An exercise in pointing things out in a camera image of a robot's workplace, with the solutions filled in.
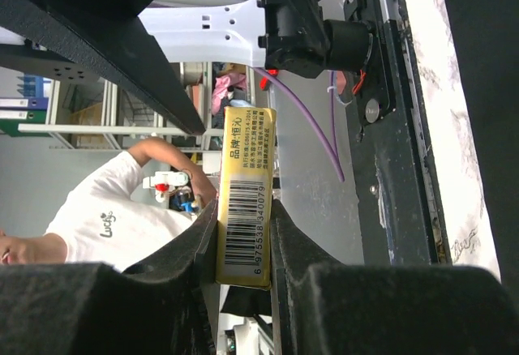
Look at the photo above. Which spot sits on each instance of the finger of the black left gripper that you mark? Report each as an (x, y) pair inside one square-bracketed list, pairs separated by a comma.
[(107, 38), (296, 6)]

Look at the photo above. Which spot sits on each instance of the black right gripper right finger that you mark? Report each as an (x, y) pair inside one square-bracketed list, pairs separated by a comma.
[(322, 306)]

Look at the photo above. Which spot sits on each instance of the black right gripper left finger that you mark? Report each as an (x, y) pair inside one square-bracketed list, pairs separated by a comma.
[(167, 303)]

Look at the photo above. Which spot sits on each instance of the red playing card box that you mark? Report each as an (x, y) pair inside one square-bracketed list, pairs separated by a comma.
[(245, 197)]

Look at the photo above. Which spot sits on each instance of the person in white shirt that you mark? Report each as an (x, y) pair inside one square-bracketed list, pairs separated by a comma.
[(99, 221)]

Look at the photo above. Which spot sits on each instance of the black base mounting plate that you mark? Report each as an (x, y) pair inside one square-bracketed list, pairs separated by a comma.
[(399, 207)]

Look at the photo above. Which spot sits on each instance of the black poker table mat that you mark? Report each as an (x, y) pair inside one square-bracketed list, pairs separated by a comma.
[(485, 35)]

